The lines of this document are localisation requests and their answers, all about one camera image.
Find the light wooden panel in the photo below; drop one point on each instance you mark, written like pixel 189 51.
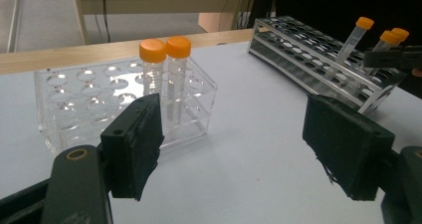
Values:
pixel 215 21

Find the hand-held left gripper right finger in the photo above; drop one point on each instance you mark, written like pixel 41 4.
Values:
pixel 348 144

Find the wooden table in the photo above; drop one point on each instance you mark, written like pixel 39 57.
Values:
pixel 66 56

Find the orange-capped clear tube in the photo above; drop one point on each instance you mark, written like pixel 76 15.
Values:
pixel 365 22
pixel 152 50
pixel 402 33
pixel 178 46
pixel 388 37

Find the white work board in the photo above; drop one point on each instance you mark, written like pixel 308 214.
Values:
pixel 249 151

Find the metal tube rack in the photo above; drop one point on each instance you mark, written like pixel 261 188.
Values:
pixel 262 46

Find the metal floor track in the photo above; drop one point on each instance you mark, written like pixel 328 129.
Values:
pixel 15 18

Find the clear acrylic tube rack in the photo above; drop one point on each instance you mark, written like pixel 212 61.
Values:
pixel 66 117

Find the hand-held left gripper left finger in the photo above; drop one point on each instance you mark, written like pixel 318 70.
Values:
pixel 132 151

